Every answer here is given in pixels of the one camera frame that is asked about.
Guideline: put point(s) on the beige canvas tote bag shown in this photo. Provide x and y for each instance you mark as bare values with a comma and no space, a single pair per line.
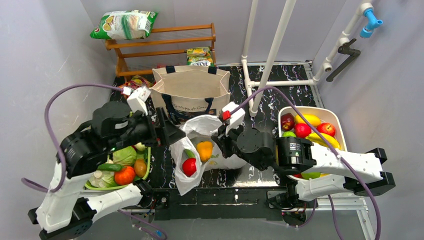
188,91

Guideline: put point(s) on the large green chips bag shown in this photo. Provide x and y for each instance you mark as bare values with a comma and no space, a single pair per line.
125,25

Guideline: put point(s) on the blue pipe fitting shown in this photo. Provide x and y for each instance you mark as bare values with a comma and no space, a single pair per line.
373,23

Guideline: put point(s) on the green cucumber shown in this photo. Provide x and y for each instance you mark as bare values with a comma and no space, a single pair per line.
190,154

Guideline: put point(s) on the red pomegranate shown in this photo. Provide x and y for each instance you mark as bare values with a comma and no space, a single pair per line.
189,167

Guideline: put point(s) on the white pvc pipe frame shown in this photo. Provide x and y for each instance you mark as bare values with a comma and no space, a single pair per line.
268,54

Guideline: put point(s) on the wooden shelf rack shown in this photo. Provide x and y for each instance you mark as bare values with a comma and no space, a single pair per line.
164,47

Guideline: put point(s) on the dark red apple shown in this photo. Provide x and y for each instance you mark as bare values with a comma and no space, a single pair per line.
287,122

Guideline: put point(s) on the green cabbage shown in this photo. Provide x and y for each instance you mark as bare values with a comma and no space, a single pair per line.
126,156

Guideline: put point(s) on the yellow banana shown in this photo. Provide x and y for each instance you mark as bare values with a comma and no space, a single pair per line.
314,137

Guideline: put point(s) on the metal base frame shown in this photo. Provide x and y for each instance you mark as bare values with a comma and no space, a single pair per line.
235,214

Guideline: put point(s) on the orange tomato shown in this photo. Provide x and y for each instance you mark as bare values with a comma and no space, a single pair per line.
125,176

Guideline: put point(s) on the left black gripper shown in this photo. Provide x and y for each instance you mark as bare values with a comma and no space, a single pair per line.
159,126

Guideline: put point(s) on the green vegetable basket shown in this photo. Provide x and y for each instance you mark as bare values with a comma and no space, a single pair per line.
122,167

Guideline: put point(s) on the yellow green snack bag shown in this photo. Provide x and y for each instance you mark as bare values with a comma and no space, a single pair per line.
199,56

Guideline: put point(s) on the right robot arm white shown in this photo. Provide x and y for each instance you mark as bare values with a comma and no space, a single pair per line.
345,172

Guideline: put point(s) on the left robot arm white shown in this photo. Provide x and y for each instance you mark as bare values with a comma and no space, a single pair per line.
64,214

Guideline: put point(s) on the orange red snack bag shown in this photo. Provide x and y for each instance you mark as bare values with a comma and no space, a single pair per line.
137,81

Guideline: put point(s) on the white fruit basket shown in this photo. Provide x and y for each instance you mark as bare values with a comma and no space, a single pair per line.
325,115

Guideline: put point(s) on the yellow mango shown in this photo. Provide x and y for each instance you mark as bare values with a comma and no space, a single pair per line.
312,119

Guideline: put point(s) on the orange yellow bell pepper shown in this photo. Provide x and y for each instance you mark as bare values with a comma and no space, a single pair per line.
205,150

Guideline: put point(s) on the white plastic grocery bag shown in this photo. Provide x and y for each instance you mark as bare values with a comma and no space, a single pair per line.
199,129

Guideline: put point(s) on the brown kiwi potato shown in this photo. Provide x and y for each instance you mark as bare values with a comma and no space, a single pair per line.
140,167

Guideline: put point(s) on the light green guava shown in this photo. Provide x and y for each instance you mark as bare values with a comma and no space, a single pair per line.
288,134

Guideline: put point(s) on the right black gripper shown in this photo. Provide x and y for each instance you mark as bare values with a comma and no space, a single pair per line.
219,138

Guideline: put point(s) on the small red fruit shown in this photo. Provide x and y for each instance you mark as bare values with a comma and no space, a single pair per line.
302,130

